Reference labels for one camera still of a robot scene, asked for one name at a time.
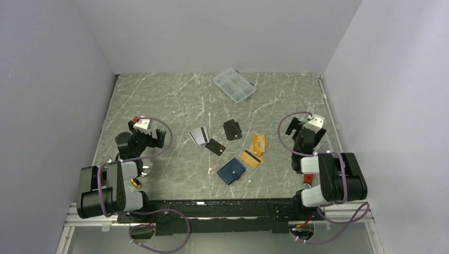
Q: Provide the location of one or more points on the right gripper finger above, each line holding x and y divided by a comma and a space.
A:
293, 127
319, 135

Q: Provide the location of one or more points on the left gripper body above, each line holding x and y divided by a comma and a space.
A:
143, 139

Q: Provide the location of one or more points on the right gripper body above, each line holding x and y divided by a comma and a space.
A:
295, 147

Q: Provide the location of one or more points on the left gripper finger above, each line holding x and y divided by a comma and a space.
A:
131, 126
160, 138

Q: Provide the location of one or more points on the blue leather card holder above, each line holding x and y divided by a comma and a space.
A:
231, 171

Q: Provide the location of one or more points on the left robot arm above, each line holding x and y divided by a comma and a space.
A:
101, 189

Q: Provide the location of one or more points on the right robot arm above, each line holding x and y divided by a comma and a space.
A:
340, 176

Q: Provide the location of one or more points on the orange card stack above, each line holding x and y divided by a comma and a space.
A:
258, 145

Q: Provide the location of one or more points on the silver card stack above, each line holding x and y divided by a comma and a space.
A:
200, 136

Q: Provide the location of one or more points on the loose black card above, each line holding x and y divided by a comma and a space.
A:
215, 147

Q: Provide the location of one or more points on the loose orange card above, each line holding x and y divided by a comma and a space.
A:
251, 159

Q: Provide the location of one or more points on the black card stack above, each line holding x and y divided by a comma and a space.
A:
232, 130

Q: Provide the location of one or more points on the red tool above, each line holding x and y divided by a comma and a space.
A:
307, 181

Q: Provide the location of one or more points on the yellow black screwdriver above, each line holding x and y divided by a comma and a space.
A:
136, 183

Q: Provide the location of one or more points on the clear plastic organizer box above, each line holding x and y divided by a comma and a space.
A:
232, 83

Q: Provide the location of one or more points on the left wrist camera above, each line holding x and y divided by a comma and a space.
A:
141, 124

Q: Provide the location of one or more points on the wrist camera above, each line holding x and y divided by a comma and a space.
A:
315, 123
141, 124

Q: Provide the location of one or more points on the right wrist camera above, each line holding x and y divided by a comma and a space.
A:
315, 123

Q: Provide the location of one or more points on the black base frame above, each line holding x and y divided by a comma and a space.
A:
220, 226

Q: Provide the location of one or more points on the aluminium rail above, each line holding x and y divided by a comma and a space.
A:
272, 210

